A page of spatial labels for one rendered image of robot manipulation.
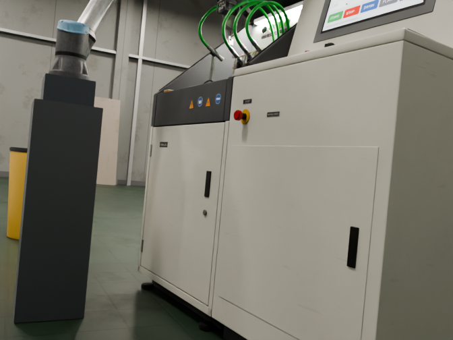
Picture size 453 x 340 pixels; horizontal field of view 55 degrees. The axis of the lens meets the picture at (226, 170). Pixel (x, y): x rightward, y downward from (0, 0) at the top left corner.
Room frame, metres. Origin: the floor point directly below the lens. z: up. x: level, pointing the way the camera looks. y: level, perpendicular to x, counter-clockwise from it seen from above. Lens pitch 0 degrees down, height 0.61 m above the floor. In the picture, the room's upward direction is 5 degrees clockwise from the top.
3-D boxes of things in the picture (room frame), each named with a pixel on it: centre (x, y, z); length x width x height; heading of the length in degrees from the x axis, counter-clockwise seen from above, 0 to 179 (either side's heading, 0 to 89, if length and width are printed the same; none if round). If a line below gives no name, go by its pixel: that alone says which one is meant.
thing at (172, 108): (1.90, 0.18, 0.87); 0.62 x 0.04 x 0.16; 34
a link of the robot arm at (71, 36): (1.71, 0.65, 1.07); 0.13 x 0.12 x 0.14; 16
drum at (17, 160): (3.16, 1.35, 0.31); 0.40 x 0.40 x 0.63
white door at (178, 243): (1.89, 0.20, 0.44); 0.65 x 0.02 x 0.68; 34
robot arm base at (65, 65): (1.71, 0.64, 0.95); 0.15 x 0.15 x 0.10
